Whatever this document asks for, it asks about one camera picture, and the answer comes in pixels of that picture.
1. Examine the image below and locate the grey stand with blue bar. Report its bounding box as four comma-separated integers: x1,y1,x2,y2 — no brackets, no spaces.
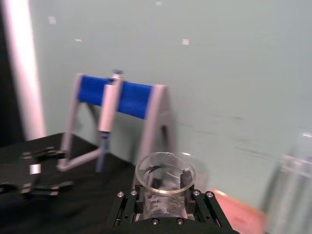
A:
57,73,178,173

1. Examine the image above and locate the black table cloth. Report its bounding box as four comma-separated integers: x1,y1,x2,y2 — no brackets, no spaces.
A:
0,133,236,234

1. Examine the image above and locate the white upright post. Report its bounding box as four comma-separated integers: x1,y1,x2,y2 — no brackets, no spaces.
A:
0,0,47,141

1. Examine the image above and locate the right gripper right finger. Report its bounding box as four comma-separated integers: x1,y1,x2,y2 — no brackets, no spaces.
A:
180,171,229,227

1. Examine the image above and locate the grey pipette with blue tip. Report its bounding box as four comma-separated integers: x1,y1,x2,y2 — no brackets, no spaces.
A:
96,69,125,173

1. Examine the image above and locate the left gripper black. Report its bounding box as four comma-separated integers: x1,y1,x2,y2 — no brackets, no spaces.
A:
0,146,75,199

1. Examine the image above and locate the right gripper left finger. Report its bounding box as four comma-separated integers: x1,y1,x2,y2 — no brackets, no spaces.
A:
112,184,147,222

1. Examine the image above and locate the clear glass beaker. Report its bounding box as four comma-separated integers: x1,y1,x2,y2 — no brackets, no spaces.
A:
135,151,197,220

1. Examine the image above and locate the flat pink object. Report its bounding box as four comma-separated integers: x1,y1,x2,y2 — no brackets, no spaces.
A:
211,189,267,234

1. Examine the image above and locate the tall clear plastic cylinder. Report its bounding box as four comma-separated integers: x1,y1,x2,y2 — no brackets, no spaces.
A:
264,126,312,234

